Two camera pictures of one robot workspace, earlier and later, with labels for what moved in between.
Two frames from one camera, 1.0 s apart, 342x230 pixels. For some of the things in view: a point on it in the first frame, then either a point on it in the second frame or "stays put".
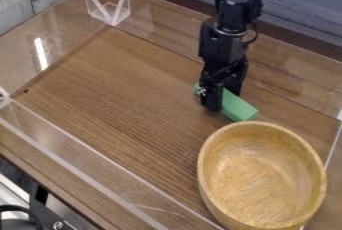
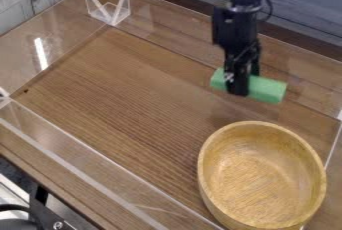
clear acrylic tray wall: x=87 y=178 stays put
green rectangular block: x=234 y=107 to x=265 y=89
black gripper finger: x=234 y=79 to x=255 y=60
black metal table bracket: x=43 y=218 stays put
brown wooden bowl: x=262 y=176 stays put
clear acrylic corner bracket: x=110 y=13 stays put
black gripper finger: x=211 y=93 to x=237 y=77
